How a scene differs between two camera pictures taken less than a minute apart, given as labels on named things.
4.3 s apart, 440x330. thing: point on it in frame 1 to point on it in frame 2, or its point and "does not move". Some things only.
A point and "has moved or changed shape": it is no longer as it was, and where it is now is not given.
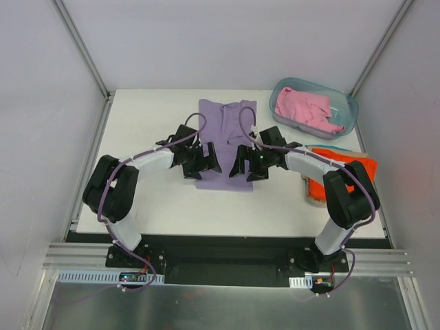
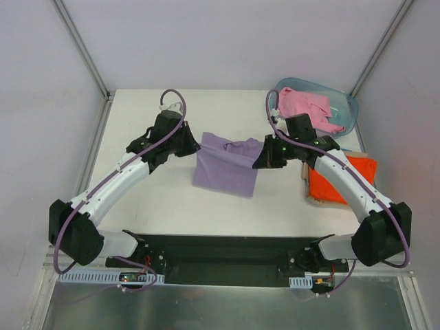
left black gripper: (201, 159) to (182, 140)
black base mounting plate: (225, 260) does not move
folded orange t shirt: (315, 188) does not move
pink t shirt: (312, 110) does not move
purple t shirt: (223, 131) has moved or changed shape
